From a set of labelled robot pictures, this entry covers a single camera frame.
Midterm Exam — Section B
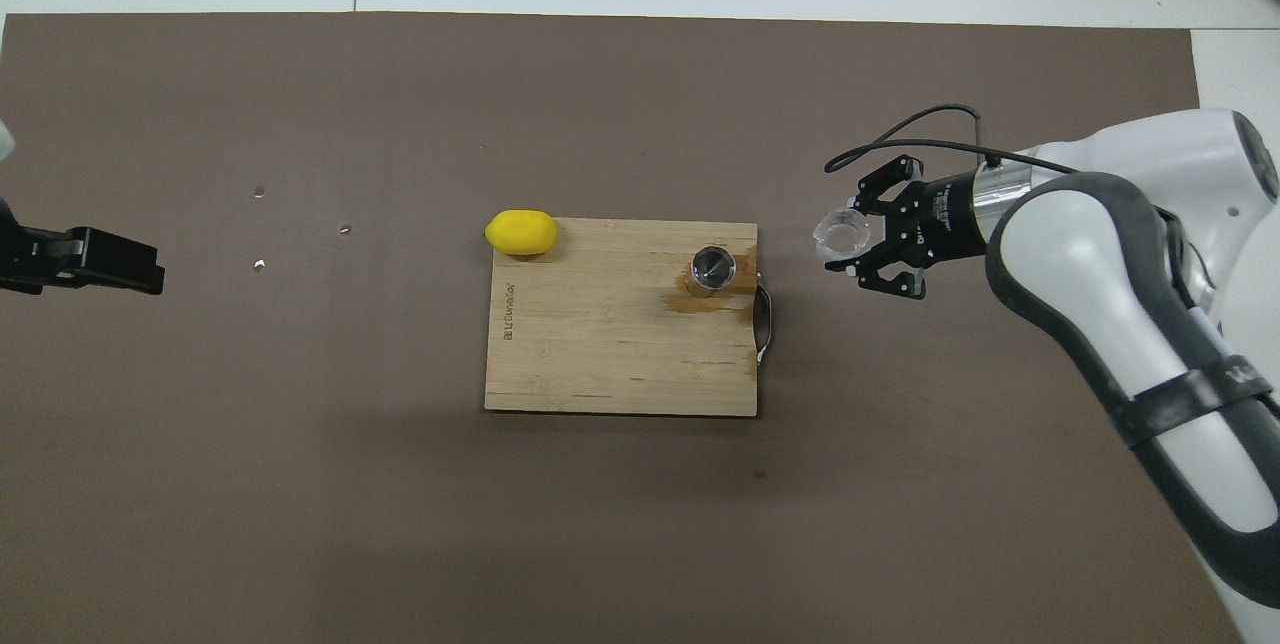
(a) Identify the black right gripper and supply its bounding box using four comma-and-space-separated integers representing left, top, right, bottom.
825, 155, 993, 302

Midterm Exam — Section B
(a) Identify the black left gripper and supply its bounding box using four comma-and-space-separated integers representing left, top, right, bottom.
0, 194, 167, 297

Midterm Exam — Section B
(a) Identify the steel double jigger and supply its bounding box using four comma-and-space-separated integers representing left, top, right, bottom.
688, 244, 739, 300

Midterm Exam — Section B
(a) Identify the wooden cutting board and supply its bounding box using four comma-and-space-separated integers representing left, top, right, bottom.
484, 219, 774, 418

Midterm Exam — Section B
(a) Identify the brown table mat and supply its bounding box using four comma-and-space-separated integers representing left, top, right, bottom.
0, 12, 1259, 644

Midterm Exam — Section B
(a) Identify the yellow lemon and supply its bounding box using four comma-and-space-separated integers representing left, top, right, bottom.
485, 209, 558, 257

